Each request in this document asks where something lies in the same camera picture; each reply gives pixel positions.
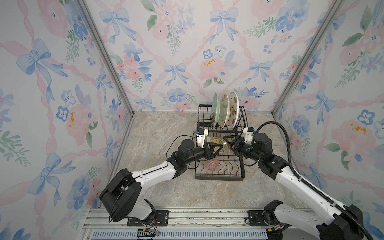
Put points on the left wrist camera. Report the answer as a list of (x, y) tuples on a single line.
[(201, 135)]

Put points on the pink glass cup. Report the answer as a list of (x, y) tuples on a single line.
[(212, 165)]

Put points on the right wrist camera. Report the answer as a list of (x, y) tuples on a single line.
[(248, 134)]

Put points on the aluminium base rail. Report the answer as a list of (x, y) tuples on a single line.
[(189, 224)]

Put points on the yellow glass cup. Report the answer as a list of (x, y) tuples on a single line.
[(218, 141)]

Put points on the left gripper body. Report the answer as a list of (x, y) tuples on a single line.
[(198, 154)]

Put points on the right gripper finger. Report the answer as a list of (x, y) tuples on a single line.
[(231, 138), (229, 147)]

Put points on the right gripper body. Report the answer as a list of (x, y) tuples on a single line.
[(242, 149)]

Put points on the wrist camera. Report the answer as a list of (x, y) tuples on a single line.
[(201, 135), (248, 134)]

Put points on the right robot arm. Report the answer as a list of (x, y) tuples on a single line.
[(331, 220)]

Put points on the black wire dish rack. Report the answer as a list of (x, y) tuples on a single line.
[(231, 168)]

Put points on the green plate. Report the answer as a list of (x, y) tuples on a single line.
[(215, 110)]

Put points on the white floral plate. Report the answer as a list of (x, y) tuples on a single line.
[(234, 110)]

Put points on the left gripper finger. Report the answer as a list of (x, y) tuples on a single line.
[(211, 154), (215, 146)]

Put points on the cream plate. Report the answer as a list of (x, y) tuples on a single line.
[(224, 111)]

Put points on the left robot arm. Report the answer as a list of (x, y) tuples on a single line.
[(121, 197)]

